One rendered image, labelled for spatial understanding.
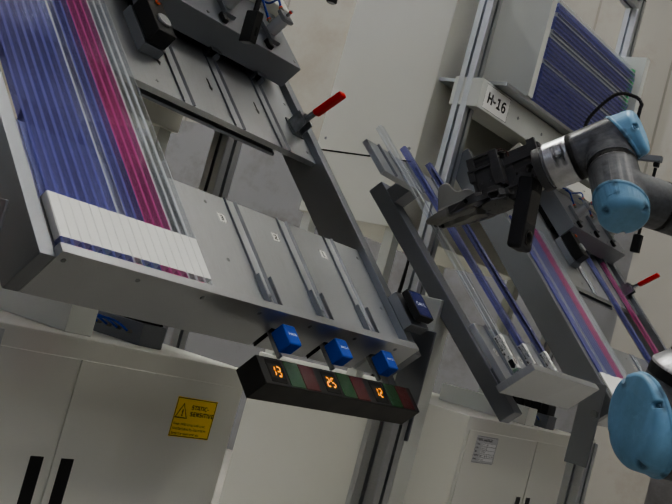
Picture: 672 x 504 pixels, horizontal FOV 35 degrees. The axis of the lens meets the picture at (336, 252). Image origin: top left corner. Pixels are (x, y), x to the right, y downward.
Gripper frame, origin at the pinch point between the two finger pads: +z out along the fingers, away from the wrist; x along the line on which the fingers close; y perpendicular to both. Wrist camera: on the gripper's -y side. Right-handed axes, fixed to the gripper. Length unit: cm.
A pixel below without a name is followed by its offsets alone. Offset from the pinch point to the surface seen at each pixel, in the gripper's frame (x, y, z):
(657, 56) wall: -336, 166, -12
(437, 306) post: -8.0, -10.6, 6.6
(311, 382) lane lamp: 41, -29, 7
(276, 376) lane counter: 48, -28, 8
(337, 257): 19.8, -6.3, 9.5
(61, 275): 77, -19, 13
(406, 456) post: -10.4, -32.8, 19.7
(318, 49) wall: -296, 228, 142
